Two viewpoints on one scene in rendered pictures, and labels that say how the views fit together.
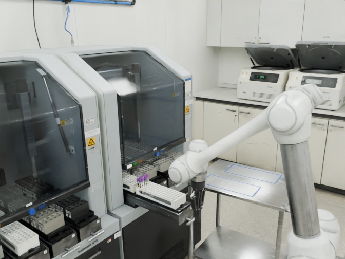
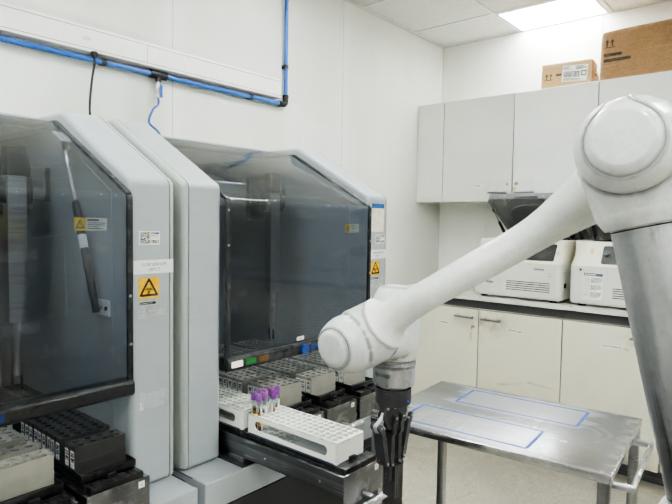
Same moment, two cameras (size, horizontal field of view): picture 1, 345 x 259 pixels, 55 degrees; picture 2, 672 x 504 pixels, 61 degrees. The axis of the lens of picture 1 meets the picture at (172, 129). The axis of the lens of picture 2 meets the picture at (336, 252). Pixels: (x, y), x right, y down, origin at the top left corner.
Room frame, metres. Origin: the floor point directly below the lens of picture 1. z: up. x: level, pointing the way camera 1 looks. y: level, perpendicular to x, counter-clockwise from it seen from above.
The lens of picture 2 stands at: (0.36, -0.05, 1.35)
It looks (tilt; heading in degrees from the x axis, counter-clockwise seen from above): 3 degrees down; 2
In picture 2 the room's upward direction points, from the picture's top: 1 degrees clockwise
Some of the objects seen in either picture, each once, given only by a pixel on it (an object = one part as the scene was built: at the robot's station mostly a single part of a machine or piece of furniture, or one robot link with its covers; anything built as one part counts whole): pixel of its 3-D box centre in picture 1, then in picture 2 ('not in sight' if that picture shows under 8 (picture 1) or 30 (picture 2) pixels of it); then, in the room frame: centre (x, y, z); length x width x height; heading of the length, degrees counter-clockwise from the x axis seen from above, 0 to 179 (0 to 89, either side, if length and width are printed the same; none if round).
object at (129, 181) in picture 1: (121, 180); (221, 405); (1.90, 0.32, 0.83); 0.30 x 0.10 x 0.06; 52
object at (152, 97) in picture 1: (128, 102); (252, 242); (2.16, 0.29, 1.28); 0.61 x 0.51 x 0.63; 142
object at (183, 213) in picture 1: (142, 196); (264, 441); (1.79, 0.18, 0.78); 0.73 x 0.14 x 0.09; 52
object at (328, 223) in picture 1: (319, 235); not in sight; (1.25, -0.64, 0.87); 0.18 x 0.16 x 0.22; 148
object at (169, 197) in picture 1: (160, 195); (303, 434); (1.70, 0.08, 0.83); 0.30 x 0.10 x 0.06; 52
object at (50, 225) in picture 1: (53, 223); (21, 477); (1.40, 0.59, 0.85); 0.12 x 0.02 x 0.06; 143
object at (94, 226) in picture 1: (54, 208); (50, 455); (1.66, 0.68, 0.78); 0.73 x 0.14 x 0.09; 52
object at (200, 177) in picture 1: (198, 174); (393, 372); (1.54, -0.13, 1.03); 0.09 x 0.09 x 0.06
